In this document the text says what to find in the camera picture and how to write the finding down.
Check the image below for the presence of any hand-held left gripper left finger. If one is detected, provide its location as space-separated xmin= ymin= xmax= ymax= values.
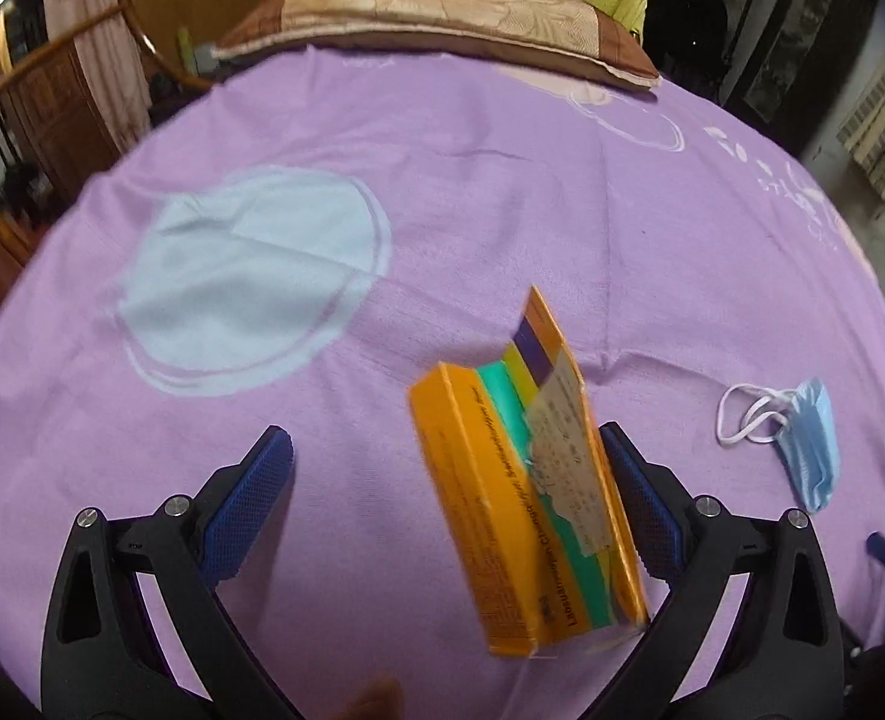
xmin=41 ymin=424 xmax=295 ymax=720

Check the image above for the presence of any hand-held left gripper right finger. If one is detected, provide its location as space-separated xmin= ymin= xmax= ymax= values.
xmin=598 ymin=421 xmax=842 ymax=720

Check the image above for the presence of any orange medicine box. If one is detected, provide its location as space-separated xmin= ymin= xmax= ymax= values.
xmin=408 ymin=285 xmax=652 ymax=659

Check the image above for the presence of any person's left hand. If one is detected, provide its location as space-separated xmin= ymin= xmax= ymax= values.
xmin=341 ymin=679 xmax=404 ymax=720

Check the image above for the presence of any blue face mask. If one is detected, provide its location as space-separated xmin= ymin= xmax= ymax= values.
xmin=716 ymin=377 xmax=839 ymax=512

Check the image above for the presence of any purple printed bed sheet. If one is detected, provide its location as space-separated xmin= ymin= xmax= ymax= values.
xmin=0 ymin=41 xmax=885 ymax=720

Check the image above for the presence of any striped cloth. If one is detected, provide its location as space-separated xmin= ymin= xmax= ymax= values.
xmin=836 ymin=37 xmax=885 ymax=196

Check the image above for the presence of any white red patterned curtain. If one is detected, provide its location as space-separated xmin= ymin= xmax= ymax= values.
xmin=43 ymin=0 xmax=151 ymax=155

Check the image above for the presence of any black bag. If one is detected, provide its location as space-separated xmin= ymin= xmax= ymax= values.
xmin=648 ymin=0 xmax=728 ymax=95

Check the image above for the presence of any framed picture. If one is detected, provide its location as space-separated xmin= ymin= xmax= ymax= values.
xmin=742 ymin=0 xmax=837 ymax=125

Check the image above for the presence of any beige brown pillow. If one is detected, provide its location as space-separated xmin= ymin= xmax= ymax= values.
xmin=213 ymin=0 xmax=662 ymax=91

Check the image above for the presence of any wooden chair frame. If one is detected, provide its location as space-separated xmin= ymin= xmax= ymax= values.
xmin=0 ymin=4 xmax=214 ymax=263

